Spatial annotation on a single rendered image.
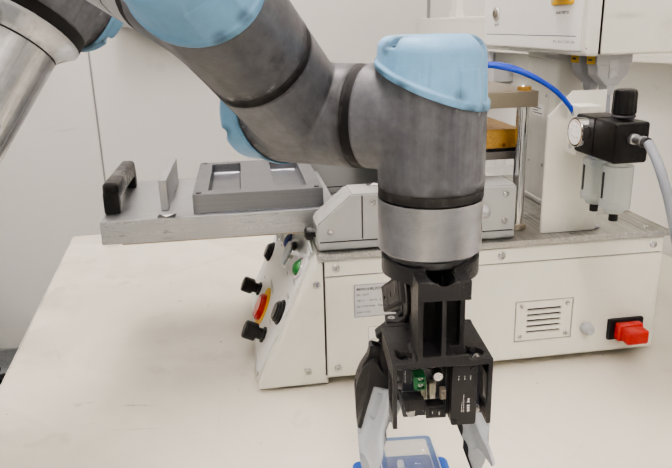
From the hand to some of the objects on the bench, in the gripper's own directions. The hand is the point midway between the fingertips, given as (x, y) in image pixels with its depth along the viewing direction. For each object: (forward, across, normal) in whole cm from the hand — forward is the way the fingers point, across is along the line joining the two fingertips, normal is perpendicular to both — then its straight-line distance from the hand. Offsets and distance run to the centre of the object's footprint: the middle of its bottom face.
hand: (421, 462), depth 55 cm
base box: (+9, +10, +43) cm, 45 cm away
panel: (+8, -18, +43) cm, 47 cm away
